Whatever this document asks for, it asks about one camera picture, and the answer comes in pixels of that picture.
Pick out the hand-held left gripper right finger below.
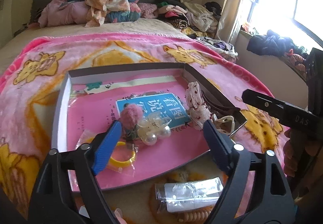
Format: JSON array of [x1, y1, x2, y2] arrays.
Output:
[[202, 119, 296, 224]]

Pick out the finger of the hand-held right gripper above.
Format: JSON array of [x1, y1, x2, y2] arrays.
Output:
[[242, 89, 292, 127]]

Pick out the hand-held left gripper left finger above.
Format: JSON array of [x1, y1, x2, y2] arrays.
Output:
[[28, 120, 124, 224]]

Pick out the yellow bracelet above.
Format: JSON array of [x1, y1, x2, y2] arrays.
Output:
[[107, 141, 137, 170]]

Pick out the cream triangular hair clip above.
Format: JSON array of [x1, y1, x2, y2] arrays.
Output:
[[212, 114, 236, 136]]

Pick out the pink pom hair tie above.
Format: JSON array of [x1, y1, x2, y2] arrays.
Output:
[[120, 104, 144, 129]]

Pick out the pearl flower hair clip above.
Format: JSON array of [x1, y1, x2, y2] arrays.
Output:
[[134, 110, 172, 146]]

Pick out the dark cardboard box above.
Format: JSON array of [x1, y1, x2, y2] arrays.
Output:
[[52, 63, 248, 190]]

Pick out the beige dotted bow hair tie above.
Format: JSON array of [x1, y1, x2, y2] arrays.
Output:
[[185, 81, 212, 131]]

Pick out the person's right hand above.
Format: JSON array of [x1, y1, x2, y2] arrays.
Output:
[[283, 128, 304, 178]]

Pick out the pink book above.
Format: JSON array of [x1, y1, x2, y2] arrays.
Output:
[[68, 75, 212, 186]]

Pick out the clear plastic packet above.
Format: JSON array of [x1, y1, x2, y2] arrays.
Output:
[[154, 177, 225, 213]]

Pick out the orange clothing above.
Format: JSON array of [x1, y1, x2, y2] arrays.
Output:
[[288, 49, 307, 70]]

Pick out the dark jacket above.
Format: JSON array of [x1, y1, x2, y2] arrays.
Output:
[[247, 30, 301, 57]]

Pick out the basket of clothes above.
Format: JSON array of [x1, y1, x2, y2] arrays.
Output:
[[197, 36, 239, 63]]

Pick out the pink printed blanket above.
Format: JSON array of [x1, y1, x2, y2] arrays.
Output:
[[0, 32, 290, 224]]

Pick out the cream curtain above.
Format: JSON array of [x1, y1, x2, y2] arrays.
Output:
[[217, 0, 253, 48]]

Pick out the pile of clothes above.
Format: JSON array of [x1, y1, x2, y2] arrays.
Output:
[[154, 0, 220, 38]]

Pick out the pink quilt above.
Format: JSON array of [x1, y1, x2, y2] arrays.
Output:
[[38, 0, 89, 28]]

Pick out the beige floral cloth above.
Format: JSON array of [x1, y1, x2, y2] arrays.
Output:
[[84, 0, 130, 28]]

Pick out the orange spiral hair tie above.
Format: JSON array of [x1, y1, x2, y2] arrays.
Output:
[[177, 207, 212, 223]]

